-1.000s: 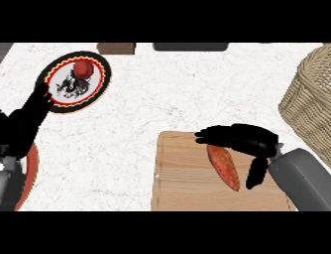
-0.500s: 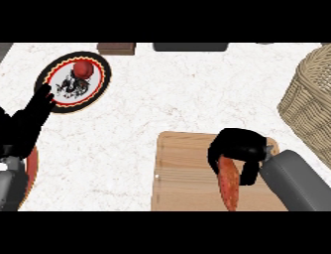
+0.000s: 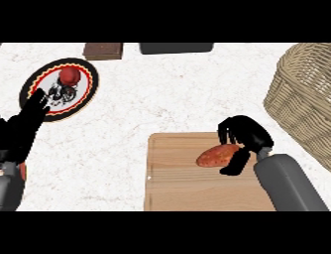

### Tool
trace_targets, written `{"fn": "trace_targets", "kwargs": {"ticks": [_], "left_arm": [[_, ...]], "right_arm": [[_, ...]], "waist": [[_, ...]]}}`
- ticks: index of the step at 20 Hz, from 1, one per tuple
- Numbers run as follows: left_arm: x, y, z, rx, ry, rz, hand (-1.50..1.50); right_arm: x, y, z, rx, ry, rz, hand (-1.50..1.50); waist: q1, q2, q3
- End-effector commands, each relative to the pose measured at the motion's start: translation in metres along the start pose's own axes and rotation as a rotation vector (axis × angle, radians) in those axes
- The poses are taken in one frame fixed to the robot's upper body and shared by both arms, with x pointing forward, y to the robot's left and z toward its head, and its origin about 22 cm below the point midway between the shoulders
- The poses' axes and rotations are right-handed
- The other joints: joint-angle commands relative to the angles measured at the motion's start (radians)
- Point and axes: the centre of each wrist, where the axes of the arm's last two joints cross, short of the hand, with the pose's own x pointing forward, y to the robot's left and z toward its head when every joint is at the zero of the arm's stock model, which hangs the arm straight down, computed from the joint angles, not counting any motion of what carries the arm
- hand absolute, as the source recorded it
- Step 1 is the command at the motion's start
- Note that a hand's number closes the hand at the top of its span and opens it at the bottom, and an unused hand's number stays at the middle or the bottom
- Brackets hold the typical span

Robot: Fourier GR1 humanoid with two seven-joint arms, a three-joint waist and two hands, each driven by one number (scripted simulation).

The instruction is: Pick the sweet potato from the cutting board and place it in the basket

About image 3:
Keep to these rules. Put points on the pale wooden cutting board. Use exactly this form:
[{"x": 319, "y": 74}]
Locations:
[{"x": 187, "y": 188}]

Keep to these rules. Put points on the red round vegetable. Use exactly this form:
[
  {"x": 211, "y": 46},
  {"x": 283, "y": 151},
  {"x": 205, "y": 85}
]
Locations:
[{"x": 69, "y": 76}]

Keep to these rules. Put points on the dark grey flat appliance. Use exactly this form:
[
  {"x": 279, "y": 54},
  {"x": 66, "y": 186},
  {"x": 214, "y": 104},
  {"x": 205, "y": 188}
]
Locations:
[{"x": 176, "y": 48}]

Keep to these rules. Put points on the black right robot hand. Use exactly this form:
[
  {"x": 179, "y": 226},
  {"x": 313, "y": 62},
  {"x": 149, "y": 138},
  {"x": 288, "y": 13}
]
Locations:
[{"x": 248, "y": 134}]

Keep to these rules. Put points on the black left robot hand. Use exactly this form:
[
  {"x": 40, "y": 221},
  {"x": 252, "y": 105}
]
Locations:
[{"x": 19, "y": 132}]

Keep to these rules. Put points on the brown rectangular block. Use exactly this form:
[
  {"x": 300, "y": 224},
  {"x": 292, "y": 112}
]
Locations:
[{"x": 102, "y": 50}]

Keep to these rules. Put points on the round black rimmed patterned plate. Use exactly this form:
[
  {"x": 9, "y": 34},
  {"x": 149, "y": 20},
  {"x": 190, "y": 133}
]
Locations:
[{"x": 83, "y": 89}]

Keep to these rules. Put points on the orange sweet potato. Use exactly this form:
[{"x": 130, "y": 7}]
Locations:
[{"x": 214, "y": 156}]

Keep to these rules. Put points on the tan wicker basket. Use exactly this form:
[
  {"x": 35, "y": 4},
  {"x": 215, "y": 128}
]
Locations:
[{"x": 314, "y": 105}]

